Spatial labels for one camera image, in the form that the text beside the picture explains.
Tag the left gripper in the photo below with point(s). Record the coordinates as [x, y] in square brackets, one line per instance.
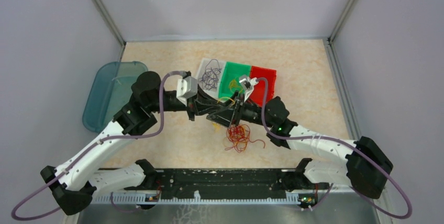
[200, 105]

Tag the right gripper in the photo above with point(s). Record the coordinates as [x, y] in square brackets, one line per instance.
[224, 117]

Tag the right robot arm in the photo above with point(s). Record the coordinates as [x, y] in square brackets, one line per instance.
[360, 164]

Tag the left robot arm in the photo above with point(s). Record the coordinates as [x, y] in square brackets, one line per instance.
[76, 182]

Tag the green plastic bin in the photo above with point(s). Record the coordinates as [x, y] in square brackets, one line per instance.
[229, 79]

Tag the white plastic bin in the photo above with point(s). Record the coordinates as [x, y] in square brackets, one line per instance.
[208, 75]

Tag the teal translucent tray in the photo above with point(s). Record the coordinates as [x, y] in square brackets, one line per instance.
[110, 91]

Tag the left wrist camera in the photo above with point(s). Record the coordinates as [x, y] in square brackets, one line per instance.
[186, 88]

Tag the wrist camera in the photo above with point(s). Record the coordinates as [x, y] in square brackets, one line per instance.
[247, 85]
[186, 88]

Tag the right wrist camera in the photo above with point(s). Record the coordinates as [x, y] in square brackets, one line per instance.
[247, 85]

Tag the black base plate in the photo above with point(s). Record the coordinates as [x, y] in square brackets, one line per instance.
[219, 184]

